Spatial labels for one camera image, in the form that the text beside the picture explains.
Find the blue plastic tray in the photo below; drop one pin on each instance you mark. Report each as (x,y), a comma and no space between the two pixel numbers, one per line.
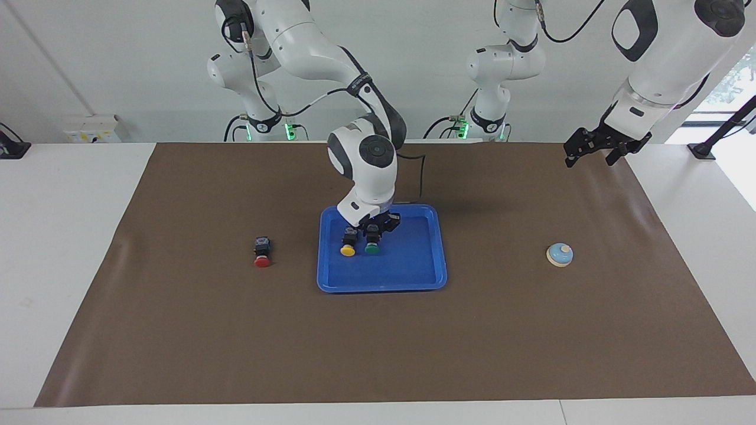
(407,262)

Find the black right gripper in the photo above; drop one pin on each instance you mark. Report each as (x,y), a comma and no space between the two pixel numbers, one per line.
(384,222)

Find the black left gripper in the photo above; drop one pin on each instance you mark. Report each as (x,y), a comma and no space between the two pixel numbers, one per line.
(614,137)

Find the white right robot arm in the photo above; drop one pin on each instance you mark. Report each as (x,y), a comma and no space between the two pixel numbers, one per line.
(369,183)

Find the round blue cream knob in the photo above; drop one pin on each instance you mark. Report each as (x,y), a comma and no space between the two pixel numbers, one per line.
(559,255)

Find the green mushroom push button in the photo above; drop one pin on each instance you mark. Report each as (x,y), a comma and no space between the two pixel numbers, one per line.
(372,248)

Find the brown table mat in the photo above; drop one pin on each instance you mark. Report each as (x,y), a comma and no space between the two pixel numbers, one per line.
(378,342)

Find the black stand base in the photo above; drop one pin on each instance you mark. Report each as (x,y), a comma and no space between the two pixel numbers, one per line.
(12,147)

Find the yellow mushroom push button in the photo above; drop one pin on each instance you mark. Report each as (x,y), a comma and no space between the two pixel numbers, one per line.
(348,250)

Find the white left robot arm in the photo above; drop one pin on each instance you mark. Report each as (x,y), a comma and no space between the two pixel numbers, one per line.
(673,53)

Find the red mushroom push button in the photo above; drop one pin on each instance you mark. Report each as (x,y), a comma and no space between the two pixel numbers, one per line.
(263,251)

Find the black camera stand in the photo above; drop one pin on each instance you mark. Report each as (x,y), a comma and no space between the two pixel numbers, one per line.
(723,130)

